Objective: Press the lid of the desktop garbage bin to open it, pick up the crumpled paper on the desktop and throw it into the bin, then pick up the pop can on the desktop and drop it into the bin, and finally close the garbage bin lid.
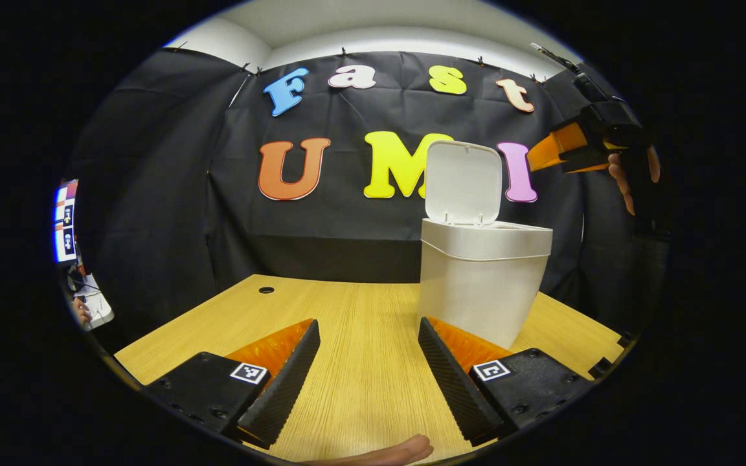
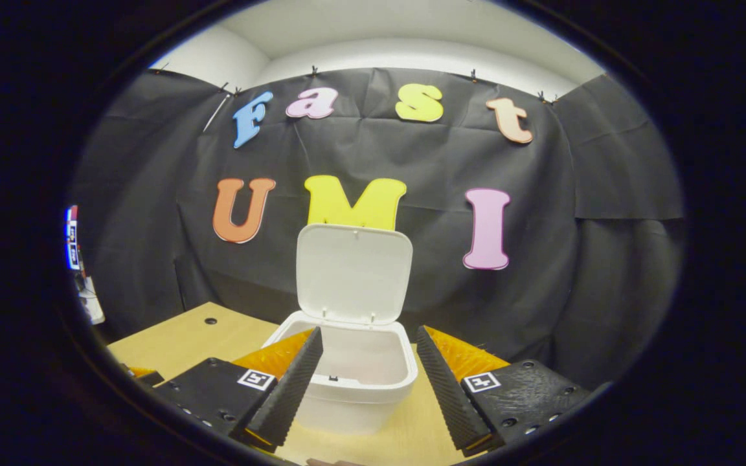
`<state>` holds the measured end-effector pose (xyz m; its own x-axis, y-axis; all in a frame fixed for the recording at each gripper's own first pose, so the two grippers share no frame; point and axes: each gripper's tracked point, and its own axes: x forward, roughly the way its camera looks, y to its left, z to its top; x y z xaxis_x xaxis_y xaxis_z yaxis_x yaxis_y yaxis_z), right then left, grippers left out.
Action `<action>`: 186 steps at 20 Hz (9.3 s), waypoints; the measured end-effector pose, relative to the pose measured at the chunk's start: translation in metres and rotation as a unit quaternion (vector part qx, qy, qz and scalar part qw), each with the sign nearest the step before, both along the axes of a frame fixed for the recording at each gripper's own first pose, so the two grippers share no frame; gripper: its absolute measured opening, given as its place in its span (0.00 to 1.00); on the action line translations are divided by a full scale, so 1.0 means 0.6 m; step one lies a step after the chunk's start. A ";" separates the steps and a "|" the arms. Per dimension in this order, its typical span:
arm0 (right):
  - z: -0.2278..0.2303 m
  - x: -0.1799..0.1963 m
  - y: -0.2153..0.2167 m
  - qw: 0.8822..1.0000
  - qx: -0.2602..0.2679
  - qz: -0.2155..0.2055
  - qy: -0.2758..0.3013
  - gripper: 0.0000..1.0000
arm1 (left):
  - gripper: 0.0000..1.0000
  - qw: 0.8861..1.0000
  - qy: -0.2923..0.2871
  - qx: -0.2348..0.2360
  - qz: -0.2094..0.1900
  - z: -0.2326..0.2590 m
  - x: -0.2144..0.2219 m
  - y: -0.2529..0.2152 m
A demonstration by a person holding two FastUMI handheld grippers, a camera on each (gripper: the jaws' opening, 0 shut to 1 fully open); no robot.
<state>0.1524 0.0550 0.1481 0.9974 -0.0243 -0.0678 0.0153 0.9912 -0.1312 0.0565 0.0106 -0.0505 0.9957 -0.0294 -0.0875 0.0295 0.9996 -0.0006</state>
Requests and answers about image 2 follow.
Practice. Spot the computer monitor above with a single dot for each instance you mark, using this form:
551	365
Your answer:
73	239

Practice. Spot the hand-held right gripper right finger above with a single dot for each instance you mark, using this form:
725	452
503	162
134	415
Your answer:
447	388

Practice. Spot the wooden desktop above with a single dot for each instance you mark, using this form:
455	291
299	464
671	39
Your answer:
179	343

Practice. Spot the black backdrop cloth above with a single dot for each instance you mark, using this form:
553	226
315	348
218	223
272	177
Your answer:
541	310

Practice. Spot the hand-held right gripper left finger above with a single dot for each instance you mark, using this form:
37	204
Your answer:
292	382

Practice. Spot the white desktop garbage bin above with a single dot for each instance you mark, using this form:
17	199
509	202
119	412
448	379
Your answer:
353	278

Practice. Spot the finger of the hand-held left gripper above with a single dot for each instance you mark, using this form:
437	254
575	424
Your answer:
147	377

